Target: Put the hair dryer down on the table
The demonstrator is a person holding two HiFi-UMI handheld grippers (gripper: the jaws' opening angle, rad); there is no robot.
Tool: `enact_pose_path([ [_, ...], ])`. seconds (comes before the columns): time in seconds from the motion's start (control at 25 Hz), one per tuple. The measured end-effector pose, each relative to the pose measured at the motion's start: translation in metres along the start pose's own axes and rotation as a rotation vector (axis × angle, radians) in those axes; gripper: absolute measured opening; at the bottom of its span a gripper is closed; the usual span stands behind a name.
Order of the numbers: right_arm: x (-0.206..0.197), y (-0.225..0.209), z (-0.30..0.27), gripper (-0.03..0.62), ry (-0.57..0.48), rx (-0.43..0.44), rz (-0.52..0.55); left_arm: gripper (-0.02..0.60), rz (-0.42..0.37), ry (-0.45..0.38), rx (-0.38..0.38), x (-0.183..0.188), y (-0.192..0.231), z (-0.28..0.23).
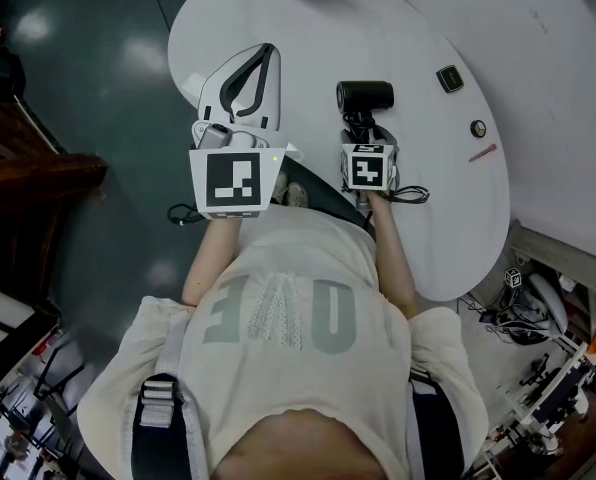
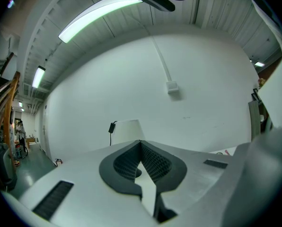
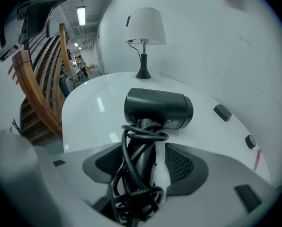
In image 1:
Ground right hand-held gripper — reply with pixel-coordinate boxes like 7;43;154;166
338;116;400;212

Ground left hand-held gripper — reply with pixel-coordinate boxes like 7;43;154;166
188;42;304;220

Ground black cylinder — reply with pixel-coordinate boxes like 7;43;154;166
335;80;396;142

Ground black looped cable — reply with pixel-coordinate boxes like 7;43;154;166
390;184;431;205

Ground person's left forearm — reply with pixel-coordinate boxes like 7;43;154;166
181;216;250;309

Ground person's right forearm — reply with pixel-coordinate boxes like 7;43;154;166
367;193;420;320

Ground person's white shoe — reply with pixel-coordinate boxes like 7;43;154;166
284;181;310;210
271;170;290;204

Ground small black rectangular device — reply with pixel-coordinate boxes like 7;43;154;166
435;64;466;94

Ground pink stick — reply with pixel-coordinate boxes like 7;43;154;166
468;143;498;164

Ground light wooden cabinet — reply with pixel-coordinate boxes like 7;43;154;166
506;219;596;319

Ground person's white printed shirt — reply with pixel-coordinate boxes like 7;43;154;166
76;202;490;480

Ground white rounded helmet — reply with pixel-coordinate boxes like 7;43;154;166
527;272;572;338

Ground white metal rack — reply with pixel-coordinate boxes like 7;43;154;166
481;340;590;472

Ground long black floor cable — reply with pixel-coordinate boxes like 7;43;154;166
144;0;173;33

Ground coiled black cable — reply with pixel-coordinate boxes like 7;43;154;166
167;202;207;227

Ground dark wooden bed frame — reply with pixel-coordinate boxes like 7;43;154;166
0;98;110;315

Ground tangle of black cables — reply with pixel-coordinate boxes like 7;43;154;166
477;287;554;347

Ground black and grey shoulder strap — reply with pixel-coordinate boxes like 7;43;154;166
130;372;210;480
406;378;465;480

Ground black metal chair frame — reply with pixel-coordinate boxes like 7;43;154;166
31;333;87;415

